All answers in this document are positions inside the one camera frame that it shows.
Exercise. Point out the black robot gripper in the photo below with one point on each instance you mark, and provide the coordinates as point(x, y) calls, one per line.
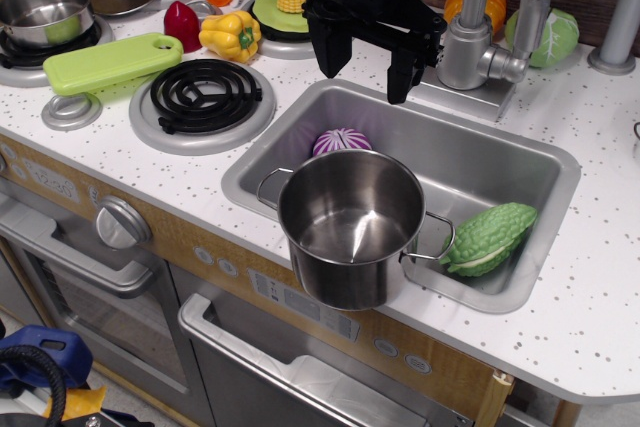
point(408, 28)

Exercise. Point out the large steel pot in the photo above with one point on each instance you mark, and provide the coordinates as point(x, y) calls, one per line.
point(350, 216)

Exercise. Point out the silver toy sink basin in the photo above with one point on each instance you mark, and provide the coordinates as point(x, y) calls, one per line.
point(463, 167)

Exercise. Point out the purple toy onion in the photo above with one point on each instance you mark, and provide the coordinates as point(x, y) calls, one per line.
point(340, 139)

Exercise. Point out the green toy plate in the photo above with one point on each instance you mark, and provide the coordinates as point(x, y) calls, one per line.
point(266, 12)

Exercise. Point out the orange toy pumpkin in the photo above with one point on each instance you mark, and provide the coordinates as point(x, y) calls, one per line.
point(495, 9)

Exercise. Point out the yellow toy bell pepper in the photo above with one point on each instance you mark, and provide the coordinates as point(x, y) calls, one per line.
point(234, 36)

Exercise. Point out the black front burner coil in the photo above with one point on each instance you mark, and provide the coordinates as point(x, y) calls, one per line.
point(204, 97)

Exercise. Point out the black burner coil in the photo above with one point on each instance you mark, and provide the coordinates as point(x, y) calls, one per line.
point(204, 97)
point(16, 56)

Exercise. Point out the red toy pepper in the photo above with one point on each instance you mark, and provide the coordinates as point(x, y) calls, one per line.
point(181, 22)

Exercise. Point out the green toy cabbage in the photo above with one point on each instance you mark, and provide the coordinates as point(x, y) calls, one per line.
point(559, 39)

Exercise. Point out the green toy bitter melon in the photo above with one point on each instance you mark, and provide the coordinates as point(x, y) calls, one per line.
point(486, 240)

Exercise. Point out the grey pole right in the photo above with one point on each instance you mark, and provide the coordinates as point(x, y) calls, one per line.
point(614, 57)

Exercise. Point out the silver stove knob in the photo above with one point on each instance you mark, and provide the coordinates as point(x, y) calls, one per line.
point(119, 225)

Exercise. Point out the green cutting board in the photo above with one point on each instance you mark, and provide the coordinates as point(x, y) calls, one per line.
point(99, 66)

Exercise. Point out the grey round knob countertop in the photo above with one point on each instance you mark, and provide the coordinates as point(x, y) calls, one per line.
point(68, 113)

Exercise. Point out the small steel saucepan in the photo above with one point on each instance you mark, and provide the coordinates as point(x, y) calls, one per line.
point(45, 23)

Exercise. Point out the black left burner coil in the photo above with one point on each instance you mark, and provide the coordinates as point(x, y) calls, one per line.
point(16, 56)

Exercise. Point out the blue object on floor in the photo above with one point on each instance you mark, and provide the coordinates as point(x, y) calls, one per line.
point(66, 350)

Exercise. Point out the silver dishwasher door handle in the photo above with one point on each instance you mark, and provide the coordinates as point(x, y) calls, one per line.
point(248, 386)

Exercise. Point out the silver oven door handle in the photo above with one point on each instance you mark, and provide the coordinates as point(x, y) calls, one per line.
point(35, 233)

